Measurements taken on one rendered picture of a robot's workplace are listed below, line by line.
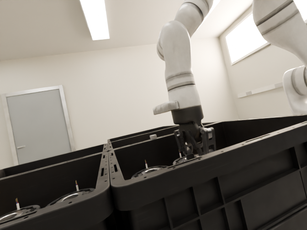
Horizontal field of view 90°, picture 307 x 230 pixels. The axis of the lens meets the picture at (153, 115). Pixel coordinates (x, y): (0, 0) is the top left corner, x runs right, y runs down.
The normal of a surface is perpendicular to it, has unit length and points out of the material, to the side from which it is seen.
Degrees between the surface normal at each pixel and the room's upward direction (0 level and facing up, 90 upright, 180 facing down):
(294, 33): 107
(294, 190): 90
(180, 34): 102
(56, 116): 90
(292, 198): 90
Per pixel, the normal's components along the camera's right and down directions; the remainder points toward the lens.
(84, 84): 0.20, -0.08
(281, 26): -0.46, 0.53
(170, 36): -0.09, 0.20
